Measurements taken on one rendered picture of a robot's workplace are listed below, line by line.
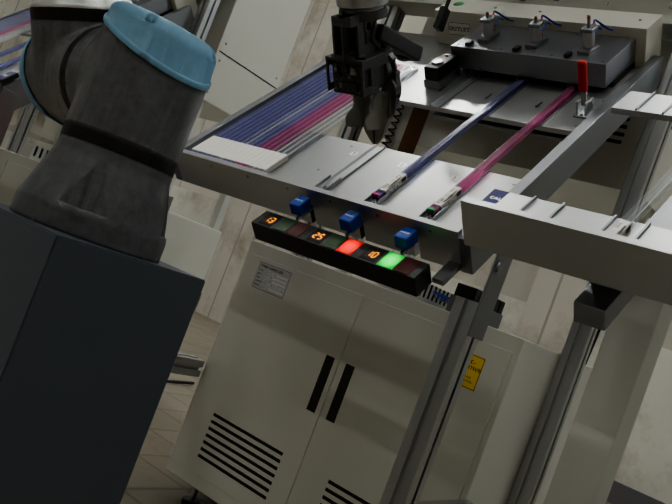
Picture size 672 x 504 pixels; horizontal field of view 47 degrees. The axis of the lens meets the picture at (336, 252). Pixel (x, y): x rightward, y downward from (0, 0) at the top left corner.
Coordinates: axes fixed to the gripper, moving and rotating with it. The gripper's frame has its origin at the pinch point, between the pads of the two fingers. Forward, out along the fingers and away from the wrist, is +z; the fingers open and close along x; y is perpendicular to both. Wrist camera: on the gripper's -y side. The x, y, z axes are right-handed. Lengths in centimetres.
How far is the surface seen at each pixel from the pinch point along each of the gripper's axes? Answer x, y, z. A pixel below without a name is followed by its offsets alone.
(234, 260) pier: -342, -239, 241
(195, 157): -40.7, 5.6, 10.3
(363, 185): -5.7, -2.4, 11.1
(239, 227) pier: -350, -255, 221
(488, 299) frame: 25.0, 7.2, 18.3
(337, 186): -9.8, -0.2, 11.4
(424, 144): -36, -63, 29
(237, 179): -29.7, 5.3, 12.5
